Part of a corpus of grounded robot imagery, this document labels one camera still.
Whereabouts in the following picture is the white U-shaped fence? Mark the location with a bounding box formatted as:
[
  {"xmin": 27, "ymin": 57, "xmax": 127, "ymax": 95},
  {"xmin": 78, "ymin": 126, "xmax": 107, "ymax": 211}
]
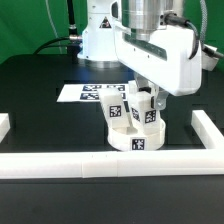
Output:
[{"xmin": 0, "ymin": 110, "xmax": 224, "ymax": 179}]

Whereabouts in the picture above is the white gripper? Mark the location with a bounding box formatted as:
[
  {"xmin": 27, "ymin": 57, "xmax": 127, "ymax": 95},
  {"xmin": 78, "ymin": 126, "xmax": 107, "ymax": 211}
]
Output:
[{"xmin": 111, "ymin": 0, "xmax": 202, "ymax": 111}]

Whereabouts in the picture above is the grey braided camera cable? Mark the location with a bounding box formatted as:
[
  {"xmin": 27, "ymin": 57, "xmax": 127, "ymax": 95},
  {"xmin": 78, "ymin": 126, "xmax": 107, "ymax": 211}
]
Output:
[{"xmin": 161, "ymin": 0, "xmax": 224, "ymax": 61}]

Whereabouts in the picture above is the black cable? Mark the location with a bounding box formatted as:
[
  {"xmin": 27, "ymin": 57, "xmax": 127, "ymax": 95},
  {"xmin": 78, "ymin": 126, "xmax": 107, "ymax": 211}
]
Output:
[{"xmin": 32, "ymin": 0, "xmax": 83, "ymax": 56}]

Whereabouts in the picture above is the grey thin cable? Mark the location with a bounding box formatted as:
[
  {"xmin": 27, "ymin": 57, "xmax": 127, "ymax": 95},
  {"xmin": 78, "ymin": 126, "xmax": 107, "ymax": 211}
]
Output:
[{"xmin": 44, "ymin": 0, "xmax": 64, "ymax": 55}]

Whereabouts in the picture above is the white marker sheet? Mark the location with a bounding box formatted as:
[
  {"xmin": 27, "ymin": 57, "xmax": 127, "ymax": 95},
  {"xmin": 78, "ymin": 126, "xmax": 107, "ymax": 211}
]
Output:
[{"xmin": 57, "ymin": 83, "xmax": 128, "ymax": 102}]

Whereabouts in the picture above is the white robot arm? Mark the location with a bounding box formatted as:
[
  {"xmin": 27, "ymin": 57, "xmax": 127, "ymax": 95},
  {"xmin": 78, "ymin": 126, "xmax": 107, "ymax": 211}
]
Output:
[{"xmin": 78, "ymin": 0, "xmax": 202, "ymax": 109}]

